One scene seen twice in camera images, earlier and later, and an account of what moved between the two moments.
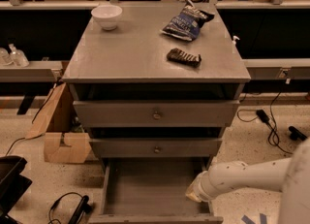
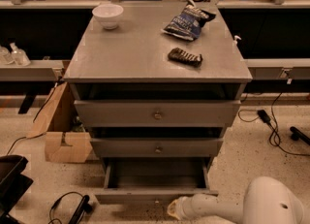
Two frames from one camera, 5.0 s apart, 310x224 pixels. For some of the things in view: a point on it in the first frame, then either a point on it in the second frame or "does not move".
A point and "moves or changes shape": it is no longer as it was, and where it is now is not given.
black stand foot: x=294 y=134 does not move
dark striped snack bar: x=177 y=55 does not move
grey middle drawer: x=159 y=148 does not move
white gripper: x=202 y=187 to x=186 y=206
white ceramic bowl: x=107 y=16 does not move
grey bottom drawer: x=150 y=191 moves or changes shape
